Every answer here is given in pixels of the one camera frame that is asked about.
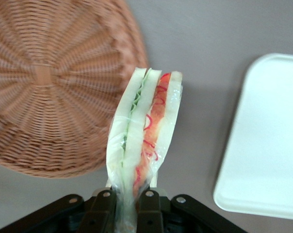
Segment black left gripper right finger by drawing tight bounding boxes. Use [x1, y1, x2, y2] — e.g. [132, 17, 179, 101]
[136, 189, 164, 233]

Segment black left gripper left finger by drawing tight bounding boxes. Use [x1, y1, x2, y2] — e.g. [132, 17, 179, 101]
[82, 189, 118, 233]

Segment triangle sandwich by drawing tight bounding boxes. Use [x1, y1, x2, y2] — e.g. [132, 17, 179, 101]
[105, 67, 183, 233]

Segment pale rectangular plastic tray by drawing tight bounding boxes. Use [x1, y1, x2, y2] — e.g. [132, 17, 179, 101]
[213, 52, 293, 215]

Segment brown round wicker basket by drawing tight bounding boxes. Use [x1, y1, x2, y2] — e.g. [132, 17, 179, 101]
[0, 0, 149, 180]

